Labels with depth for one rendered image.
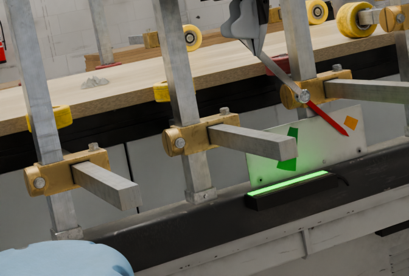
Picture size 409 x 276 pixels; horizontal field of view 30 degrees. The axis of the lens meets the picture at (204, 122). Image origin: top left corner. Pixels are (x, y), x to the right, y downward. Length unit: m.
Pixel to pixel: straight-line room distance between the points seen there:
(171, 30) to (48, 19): 7.37
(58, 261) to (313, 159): 0.88
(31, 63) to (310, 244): 0.64
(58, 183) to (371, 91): 0.55
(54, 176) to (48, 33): 7.43
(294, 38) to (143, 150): 0.38
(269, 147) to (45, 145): 0.37
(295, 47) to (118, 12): 7.52
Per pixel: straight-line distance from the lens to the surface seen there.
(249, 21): 1.19
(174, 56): 1.32
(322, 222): 1.52
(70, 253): 0.66
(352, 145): 1.50
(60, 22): 8.70
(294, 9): 1.43
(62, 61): 8.70
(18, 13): 1.25
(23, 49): 1.25
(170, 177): 1.57
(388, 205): 1.61
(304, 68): 1.44
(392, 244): 1.93
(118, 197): 1.03
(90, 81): 1.74
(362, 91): 1.35
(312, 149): 1.45
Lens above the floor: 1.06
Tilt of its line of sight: 9 degrees down
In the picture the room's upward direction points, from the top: 10 degrees counter-clockwise
